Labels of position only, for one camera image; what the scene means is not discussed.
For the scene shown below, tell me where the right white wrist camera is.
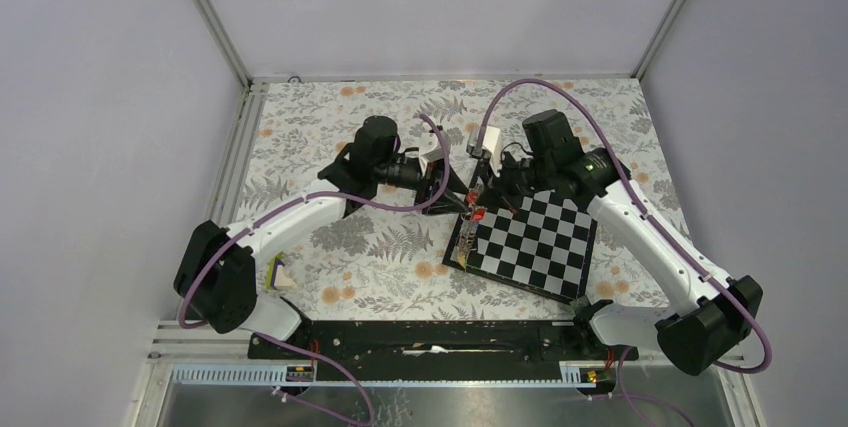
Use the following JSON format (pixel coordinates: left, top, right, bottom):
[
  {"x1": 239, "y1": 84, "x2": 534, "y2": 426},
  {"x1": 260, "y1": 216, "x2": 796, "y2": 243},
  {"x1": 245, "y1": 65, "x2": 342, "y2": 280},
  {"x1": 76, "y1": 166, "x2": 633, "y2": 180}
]
[{"x1": 466, "y1": 126, "x2": 503, "y2": 173}]

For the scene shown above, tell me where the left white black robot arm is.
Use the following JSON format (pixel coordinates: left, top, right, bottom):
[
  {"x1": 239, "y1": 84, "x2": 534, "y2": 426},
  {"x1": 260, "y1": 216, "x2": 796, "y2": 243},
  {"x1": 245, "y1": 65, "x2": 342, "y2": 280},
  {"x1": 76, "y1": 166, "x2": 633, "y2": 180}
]
[{"x1": 173, "y1": 115, "x2": 469, "y2": 358}]

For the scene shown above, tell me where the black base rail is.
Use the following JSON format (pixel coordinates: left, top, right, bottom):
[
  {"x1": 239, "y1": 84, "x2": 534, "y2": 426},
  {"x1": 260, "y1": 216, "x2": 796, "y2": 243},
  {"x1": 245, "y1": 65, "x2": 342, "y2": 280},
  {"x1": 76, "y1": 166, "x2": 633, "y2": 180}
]
[{"x1": 247, "y1": 320, "x2": 639, "y2": 383}]

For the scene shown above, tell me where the red key tag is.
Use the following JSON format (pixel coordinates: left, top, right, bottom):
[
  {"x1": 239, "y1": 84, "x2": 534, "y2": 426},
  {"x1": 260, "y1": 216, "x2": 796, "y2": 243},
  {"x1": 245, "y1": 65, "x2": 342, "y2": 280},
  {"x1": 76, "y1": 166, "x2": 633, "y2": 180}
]
[{"x1": 468, "y1": 207, "x2": 487, "y2": 222}]

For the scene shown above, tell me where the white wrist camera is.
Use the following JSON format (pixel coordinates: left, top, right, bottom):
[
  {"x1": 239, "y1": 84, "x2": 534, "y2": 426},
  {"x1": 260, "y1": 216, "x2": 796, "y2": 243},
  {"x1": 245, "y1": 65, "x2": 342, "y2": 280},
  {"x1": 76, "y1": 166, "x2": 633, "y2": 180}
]
[
  {"x1": 418, "y1": 129, "x2": 450, "y2": 174},
  {"x1": 466, "y1": 126, "x2": 503, "y2": 173}
]

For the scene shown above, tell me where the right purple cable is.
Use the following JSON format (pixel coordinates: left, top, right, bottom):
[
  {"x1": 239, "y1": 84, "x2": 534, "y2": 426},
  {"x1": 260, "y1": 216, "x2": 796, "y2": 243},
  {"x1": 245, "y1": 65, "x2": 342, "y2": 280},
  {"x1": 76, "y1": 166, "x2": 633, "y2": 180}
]
[{"x1": 478, "y1": 78, "x2": 773, "y2": 427}]

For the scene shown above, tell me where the yellow purple white small object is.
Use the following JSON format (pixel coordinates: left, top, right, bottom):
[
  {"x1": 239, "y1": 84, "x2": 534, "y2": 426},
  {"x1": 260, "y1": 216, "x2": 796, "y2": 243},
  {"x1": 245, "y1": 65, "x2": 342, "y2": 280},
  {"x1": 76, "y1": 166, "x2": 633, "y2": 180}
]
[{"x1": 265, "y1": 252, "x2": 297, "y2": 291}]

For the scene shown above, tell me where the floral patterned table mat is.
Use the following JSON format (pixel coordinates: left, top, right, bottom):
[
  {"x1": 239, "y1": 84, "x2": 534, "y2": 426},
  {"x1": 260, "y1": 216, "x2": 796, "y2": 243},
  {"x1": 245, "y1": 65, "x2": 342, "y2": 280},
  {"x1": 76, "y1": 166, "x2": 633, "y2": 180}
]
[{"x1": 233, "y1": 78, "x2": 686, "y2": 320}]

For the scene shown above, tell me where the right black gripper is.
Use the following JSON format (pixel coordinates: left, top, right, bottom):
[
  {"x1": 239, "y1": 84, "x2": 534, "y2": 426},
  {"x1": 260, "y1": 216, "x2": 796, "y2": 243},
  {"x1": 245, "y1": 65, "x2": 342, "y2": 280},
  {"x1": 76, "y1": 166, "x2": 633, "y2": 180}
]
[{"x1": 476, "y1": 147, "x2": 555, "y2": 214}]

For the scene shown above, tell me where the black white checkerboard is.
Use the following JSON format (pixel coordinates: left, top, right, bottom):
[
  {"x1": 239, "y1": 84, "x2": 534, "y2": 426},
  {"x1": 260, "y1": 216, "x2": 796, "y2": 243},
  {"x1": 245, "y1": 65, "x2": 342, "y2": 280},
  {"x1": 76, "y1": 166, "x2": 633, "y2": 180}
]
[{"x1": 443, "y1": 191, "x2": 597, "y2": 303}]

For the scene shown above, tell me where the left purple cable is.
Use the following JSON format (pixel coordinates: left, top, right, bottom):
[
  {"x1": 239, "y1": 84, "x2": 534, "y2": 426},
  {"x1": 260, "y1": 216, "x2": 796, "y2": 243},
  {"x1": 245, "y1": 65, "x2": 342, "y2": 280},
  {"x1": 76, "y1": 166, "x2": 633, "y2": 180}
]
[{"x1": 177, "y1": 113, "x2": 452, "y2": 427}]

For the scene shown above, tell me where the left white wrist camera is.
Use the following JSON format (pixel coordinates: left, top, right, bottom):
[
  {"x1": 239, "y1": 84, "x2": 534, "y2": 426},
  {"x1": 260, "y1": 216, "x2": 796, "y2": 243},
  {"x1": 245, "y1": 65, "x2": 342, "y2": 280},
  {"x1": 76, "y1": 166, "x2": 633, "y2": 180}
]
[{"x1": 418, "y1": 129, "x2": 450, "y2": 174}]

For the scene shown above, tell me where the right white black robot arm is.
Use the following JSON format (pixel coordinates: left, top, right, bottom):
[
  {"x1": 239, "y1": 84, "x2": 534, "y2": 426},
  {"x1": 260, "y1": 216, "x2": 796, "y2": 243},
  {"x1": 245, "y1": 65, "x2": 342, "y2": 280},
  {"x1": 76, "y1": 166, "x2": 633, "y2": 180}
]
[{"x1": 466, "y1": 109, "x2": 763, "y2": 376}]

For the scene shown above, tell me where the purple cable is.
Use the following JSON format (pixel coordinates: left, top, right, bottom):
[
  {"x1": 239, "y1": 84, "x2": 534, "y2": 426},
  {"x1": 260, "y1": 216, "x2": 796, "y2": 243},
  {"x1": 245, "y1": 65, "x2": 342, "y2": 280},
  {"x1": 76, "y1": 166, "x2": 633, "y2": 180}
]
[
  {"x1": 177, "y1": 113, "x2": 452, "y2": 427},
  {"x1": 478, "y1": 78, "x2": 773, "y2": 427}
]

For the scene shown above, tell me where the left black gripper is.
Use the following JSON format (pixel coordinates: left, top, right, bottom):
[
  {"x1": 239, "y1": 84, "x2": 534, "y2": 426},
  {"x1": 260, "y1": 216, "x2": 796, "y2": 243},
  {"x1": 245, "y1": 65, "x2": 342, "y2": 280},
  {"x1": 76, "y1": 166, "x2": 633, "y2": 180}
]
[{"x1": 374, "y1": 155, "x2": 469, "y2": 215}]

